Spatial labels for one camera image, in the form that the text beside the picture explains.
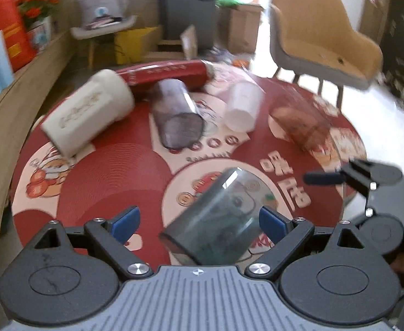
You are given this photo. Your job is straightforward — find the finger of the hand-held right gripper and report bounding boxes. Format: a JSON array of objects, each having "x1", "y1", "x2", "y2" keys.
[{"x1": 303, "y1": 172, "x2": 344, "y2": 185}]

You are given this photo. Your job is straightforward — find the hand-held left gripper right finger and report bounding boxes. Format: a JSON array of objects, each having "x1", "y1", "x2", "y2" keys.
[{"x1": 245, "y1": 206, "x2": 365, "y2": 281}]

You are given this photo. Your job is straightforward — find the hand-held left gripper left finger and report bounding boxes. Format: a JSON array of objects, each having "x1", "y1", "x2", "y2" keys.
[{"x1": 25, "y1": 206, "x2": 155, "y2": 279}]

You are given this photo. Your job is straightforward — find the grey transparent cup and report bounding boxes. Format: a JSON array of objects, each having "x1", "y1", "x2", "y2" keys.
[{"x1": 158, "y1": 166, "x2": 269, "y2": 266}]

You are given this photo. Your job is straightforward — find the brown transparent cup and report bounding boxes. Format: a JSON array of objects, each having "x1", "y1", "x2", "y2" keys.
[{"x1": 269, "y1": 91, "x2": 332, "y2": 151}]

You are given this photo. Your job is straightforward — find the small white cup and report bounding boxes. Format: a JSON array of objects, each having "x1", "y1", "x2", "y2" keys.
[{"x1": 223, "y1": 81, "x2": 265, "y2": 133}]

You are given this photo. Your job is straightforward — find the large white cup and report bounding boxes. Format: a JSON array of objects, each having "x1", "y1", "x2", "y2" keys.
[{"x1": 41, "y1": 69, "x2": 136, "y2": 157}]

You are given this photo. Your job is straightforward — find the dark smoky transparent cup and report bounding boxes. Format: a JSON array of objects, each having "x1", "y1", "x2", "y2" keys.
[{"x1": 148, "y1": 79, "x2": 204, "y2": 150}]

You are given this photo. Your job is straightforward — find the red printed round table mat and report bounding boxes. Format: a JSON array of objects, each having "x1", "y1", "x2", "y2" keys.
[{"x1": 10, "y1": 63, "x2": 368, "y2": 266}]

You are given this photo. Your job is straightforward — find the tan shell chair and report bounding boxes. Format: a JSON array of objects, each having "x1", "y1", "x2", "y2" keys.
[{"x1": 268, "y1": 0, "x2": 384, "y2": 108}]

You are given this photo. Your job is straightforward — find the red cylinder tube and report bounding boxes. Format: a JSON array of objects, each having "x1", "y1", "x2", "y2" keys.
[{"x1": 115, "y1": 60, "x2": 214, "y2": 98}]

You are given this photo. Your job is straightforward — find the wooden side counter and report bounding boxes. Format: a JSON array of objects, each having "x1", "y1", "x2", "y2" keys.
[{"x1": 0, "y1": 29, "x2": 79, "y2": 259}]

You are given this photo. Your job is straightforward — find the dark cabinet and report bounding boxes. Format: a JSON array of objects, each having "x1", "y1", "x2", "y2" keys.
[{"x1": 360, "y1": 0, "x2": 404, "y2": 88}]

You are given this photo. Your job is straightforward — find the cardboard box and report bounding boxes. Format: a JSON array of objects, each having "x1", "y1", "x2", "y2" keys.
[{"x1": 219, "y1": 3, "x2": 264, "y2": 55}]

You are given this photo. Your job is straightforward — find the yellow paper bag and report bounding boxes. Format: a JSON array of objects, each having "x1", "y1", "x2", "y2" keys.
[{"x1": 114, "y1": 26, "x2": 163, "y2": 65}]

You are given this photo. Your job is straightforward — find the grey chair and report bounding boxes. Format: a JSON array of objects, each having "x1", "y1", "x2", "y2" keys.
[{"x1": 70, "y1": 14, "x2": 138, "y2": 68}]

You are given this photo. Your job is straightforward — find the white flower box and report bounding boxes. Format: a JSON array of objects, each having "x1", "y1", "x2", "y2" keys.
[{"x1": 26, "y1": 17, "x2": 53, "y2": 55}]

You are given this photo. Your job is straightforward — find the dark grey trash bin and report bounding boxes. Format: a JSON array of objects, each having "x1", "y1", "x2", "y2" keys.
[{"x1": 151, "y1": 0, "x2": 222, "y2": 51}]

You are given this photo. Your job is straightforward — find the red gift box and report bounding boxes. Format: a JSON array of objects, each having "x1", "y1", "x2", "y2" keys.
[{"x1": 0, "y1": 0, "x2": 38, "y2": 72}]

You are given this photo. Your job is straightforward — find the red flower bouquet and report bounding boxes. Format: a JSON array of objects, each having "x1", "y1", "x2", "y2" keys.
[{"x1": 15, "y1": 0, "x2": 64, "y2": 29}]

